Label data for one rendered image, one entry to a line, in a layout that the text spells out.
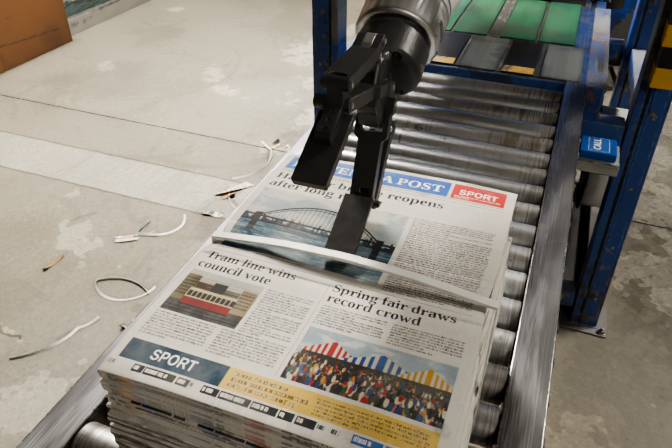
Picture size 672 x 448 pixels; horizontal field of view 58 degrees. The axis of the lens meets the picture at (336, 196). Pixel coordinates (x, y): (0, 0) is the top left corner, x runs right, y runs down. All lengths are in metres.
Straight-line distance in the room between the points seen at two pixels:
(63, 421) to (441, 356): 0.48
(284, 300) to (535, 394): 0.38
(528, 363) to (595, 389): 1.11
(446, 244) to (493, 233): 0.05
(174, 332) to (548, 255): 0.65
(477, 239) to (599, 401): 1.33
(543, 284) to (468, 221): 0.33
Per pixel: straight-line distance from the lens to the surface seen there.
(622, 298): 2.26
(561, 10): 2.23
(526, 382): 0.82
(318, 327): 0.53
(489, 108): 1.46
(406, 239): 0.62
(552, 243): 1.05
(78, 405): 0.83
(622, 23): 4.04
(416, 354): 0.51
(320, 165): 0.47
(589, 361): 2.01
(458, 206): 0.67
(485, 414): 0.78
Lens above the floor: 1.41
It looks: 34 degrees down
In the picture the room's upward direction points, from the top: straight up
